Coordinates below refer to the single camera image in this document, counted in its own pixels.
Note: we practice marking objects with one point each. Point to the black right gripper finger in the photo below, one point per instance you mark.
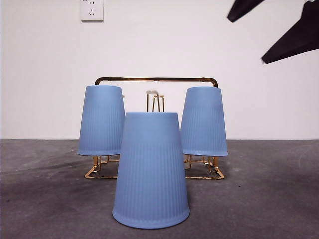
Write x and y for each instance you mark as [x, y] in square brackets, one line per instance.
[299, 37]
[243, 8]

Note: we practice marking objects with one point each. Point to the white wall socket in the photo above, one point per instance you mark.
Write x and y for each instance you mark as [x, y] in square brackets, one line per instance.
[91, 11]

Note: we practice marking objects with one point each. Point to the blue ribbed plastic cup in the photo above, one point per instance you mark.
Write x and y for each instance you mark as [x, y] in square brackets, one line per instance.
[150, 169]
[102, 122]
[204, 122]

